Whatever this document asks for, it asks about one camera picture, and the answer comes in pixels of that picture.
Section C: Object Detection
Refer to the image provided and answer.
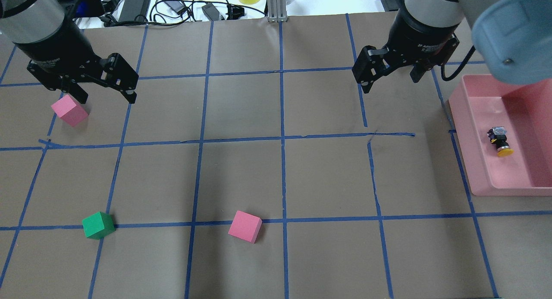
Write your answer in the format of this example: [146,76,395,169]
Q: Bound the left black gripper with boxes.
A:
[15,22,139,104]

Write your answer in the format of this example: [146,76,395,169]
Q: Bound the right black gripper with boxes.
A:
[351,8,459,94]

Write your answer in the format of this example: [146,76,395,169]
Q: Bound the yellow push button switch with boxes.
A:
[487,126,514,157]

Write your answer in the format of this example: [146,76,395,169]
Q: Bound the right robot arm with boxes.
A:
[351,0,552,93]

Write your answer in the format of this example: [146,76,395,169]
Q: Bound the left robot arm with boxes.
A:
[0,0,139,104]

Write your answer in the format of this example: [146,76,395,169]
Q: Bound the pink cube near left gripper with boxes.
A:
[51,94,89,127]

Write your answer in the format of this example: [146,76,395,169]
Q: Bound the pink plastic bin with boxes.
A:
[449,75,552,196]

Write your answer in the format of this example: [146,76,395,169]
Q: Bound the small black power adapter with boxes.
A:
[201,3,225,21]

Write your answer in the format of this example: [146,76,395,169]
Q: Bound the green cube near front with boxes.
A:
[82,212,116,240]

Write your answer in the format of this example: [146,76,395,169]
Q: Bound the pink cube centre front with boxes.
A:
[227,210,263,244]

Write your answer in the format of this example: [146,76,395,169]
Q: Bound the aluminium frame post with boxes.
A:
[266,0,288,22]

